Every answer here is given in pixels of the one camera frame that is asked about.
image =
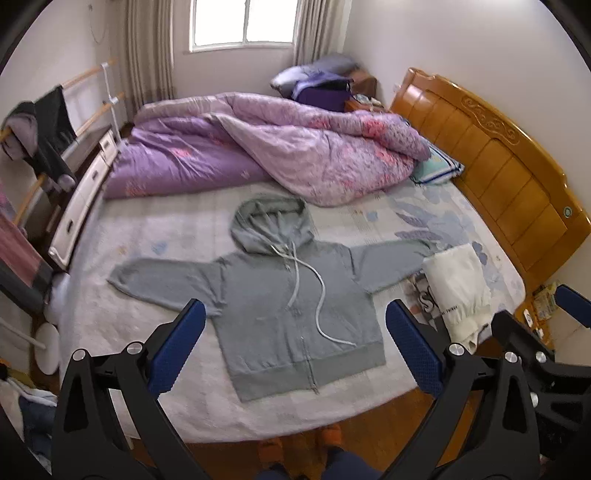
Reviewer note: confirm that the grey zip hoodie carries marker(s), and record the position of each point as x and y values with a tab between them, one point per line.
268	295

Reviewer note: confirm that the wooden headboard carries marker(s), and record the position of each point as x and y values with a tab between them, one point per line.
498	161

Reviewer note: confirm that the black jacket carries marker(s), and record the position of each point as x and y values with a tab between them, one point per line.
51	134

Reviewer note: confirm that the floral bed sheet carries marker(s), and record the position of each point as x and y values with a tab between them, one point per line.
161	230

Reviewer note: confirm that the lilac grey cushion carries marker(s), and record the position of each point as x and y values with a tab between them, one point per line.
314	69

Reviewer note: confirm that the blue white cloth pile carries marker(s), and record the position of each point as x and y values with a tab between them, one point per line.
27	406

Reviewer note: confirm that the teal striped pillow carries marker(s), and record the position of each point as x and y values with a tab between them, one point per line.
438	168

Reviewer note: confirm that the cream sweatshirt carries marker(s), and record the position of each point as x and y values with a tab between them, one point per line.
457	286

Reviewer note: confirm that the purple floral quilt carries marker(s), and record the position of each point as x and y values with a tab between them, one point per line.
277	138

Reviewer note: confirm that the person's right orange slipper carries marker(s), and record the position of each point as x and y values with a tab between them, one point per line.
331	436

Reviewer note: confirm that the white drawer cabinet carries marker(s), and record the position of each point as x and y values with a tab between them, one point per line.
78	203

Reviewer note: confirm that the wooden bar clothes rack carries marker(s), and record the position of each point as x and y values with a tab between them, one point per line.
83	77

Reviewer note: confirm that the window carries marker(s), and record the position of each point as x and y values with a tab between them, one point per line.
240	23

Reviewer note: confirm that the yellow printed packet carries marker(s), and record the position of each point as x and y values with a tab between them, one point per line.
545	300

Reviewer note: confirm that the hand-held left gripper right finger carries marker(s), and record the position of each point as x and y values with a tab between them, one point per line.
411	341

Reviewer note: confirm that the beige curtain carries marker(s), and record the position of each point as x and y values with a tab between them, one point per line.
323	32
147	55

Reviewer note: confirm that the pink striped cloth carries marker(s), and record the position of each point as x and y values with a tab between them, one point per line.
18	249

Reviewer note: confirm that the lilac grey garment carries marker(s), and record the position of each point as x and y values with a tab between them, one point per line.
18	134

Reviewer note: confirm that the wooden nightstand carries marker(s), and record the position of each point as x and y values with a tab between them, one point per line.
364	85

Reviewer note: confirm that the white fan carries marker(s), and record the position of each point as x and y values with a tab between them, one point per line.
46	350

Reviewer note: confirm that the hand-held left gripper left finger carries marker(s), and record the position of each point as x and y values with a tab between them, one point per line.
180	346

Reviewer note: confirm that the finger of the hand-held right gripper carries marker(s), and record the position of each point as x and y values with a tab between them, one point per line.
512	332
572	304

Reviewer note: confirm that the dark purple cloth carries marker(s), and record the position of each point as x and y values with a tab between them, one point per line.
323	97

